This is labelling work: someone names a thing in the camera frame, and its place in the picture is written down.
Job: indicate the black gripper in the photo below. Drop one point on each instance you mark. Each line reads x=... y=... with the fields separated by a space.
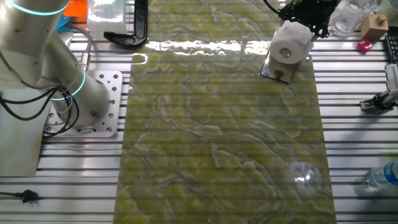
x=311 y=9

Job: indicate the white toilet paper roll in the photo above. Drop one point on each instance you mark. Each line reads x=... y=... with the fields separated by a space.
x=289 y=43

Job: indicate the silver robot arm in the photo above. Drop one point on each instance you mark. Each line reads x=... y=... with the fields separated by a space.
x=46 y=62

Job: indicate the chrome toilet paper holder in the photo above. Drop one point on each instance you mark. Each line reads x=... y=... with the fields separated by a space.
x=278 y=70

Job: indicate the clear glass mug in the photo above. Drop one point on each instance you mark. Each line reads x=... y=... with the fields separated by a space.
x=345 y=18

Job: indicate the small pink toy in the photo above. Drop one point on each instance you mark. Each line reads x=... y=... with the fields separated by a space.
x=364 y=45

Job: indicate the wooden block with peg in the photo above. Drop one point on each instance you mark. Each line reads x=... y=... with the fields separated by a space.
x=373 y=28

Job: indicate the black C-clamp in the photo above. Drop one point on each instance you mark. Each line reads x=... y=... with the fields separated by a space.
x=140 y=21

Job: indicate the green marble pattern mat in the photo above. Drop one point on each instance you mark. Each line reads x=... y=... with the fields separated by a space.
x=202 y=155

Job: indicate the clear water bottle blue label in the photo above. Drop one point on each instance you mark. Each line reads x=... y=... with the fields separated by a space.
x=381 y=177

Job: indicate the translucent plastic box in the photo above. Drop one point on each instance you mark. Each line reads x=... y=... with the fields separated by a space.
x=105 y=18

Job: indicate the gray paper sheet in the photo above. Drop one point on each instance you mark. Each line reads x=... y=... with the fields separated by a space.
x=18 y=140

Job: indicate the black power plug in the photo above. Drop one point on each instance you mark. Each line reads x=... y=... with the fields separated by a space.
x=29 y=196

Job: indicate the small silver clamp bracket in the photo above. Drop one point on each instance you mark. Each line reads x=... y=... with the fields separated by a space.
x=377 y=102

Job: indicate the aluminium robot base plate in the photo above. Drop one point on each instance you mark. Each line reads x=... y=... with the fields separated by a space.
x=109 y=81

